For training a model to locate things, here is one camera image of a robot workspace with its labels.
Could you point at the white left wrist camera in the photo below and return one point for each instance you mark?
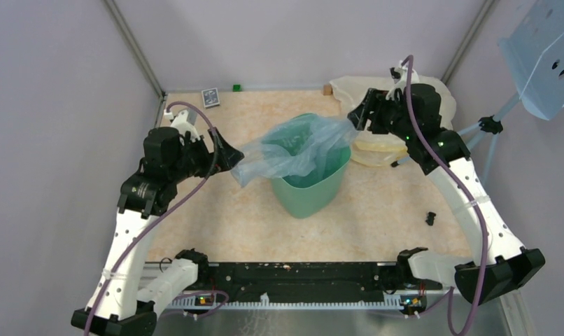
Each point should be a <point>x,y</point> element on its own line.
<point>180,121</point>

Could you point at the brown wooden block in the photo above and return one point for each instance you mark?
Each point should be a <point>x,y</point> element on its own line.
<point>327,90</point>

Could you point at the blue plastic trash bag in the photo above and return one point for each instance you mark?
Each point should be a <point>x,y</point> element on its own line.
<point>303,150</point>

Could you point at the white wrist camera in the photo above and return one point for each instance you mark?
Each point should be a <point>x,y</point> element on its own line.
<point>399,76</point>
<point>180,121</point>

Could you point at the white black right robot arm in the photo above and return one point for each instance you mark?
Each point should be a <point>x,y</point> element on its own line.
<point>500,262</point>

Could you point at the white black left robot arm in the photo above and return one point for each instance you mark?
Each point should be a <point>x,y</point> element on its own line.
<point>119,306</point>

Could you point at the light blue perforated panel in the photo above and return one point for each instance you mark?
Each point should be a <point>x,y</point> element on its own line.
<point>534,53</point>

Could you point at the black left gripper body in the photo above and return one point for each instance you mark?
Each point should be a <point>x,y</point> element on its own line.
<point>196,157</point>

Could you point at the playing card deck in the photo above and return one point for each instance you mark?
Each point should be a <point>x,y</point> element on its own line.
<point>210,98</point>

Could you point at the green plastic trash bin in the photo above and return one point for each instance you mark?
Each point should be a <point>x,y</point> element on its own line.
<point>305,202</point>

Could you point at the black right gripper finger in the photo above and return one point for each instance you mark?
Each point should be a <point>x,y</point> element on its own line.
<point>359,119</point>
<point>365,104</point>

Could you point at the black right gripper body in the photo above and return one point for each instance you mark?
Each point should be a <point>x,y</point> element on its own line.
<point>387,117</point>

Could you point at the clear yellow plastic bag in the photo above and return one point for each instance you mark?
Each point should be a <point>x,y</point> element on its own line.
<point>431,108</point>

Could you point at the small black plastic part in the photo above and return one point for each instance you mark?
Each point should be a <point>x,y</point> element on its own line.
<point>430,218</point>

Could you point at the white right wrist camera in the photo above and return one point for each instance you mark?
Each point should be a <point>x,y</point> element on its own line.
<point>399,76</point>

